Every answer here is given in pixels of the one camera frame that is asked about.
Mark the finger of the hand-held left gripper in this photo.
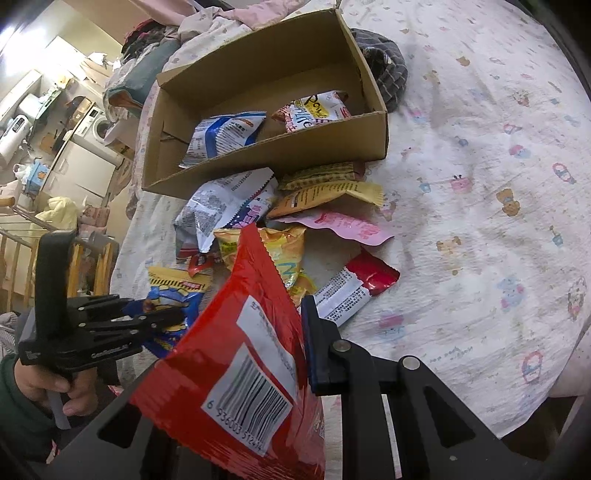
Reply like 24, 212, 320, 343
83, 307, 186, 340
67, 294, 149, 320

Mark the grey plaid cloth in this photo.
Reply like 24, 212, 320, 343
348, 28, 410, 114

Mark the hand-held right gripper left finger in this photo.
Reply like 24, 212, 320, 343
46, 390, 220, 480

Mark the wooden crib rail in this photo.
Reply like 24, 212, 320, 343
0, 196, 120, 315

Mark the brown cardboard box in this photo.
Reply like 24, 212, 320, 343
141, 8, 389, 200

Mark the white washing machine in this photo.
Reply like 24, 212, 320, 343
74, 106, 110, 140

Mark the yellow cloth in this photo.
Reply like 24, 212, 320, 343
34, 196, 83, 232

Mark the pink snack packet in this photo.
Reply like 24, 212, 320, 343
272, 209, 396, 246

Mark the red white snack packet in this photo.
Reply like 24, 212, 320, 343
314, 251, 402, 328

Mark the silver white snack packet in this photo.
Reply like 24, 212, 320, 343
172, 167, 280, 256

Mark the person's left hand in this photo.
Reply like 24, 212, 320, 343
13, 359, 100, 417

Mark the yellow green snack packet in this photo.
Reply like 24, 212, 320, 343
213, 224, 319, 309

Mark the blue storage box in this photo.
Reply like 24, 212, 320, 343
24, 162, 52, 195

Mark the large red snack packet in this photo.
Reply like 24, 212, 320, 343
129, 222, 327, 480

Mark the printed white bed sheet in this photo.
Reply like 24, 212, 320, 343
110, 0, 591, 440

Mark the brown yellow snack packet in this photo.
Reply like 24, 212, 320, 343
279, 161, 367, 191

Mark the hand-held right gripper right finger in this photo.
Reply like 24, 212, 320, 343
300, 294, 546, 480

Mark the white kitchen appliance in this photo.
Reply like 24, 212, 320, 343
0, 114, 34, 163

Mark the pile of clothes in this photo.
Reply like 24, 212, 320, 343
102, 0, 324, 112

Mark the white orange snack packet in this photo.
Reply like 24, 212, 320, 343
270, 90, 352, 134

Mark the blue white snack packet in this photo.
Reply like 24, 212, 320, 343
179, 111, 269, 169

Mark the person's left forearm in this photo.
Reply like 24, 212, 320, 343
0, 353, 63, 464

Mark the white cabinet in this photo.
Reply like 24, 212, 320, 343
42, 133, 126, 200

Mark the blue yellow snack packet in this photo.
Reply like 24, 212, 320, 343
146, 265, 214, 361

